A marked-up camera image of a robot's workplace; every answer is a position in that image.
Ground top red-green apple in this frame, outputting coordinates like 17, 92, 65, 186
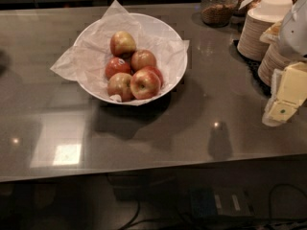
110, 31, 136, 58

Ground red left apple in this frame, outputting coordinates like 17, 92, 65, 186
105, 57, 131, 80

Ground black mat under plates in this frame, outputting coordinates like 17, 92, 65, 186
233, 40, 272, 98

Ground rear stack paper plates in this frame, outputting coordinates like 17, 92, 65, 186
237, 8, 272, 61

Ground white paper bowl stack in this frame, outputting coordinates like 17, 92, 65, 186
252, 0, 293, 23

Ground front left apple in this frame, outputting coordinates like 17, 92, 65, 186
107, 73, 133, 102

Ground black cable under table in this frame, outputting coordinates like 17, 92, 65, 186
268, 183, 307, 222

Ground dark box under table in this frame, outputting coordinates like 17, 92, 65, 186
189, 187, 254, 219

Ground white paper liner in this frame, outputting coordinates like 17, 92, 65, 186
50, 0, 190, 106

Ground glass jar with cereal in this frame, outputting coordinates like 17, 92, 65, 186
201, 0, 238, 27

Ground middle right apple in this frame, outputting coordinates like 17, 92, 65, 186
130, 49, 156, 72

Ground front right apple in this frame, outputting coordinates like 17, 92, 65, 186
130, 70, 161, 100

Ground hidden red apple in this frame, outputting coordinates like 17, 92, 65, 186
142, 66, 164, 88

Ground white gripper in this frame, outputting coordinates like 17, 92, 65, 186
260, 0, 307, 127

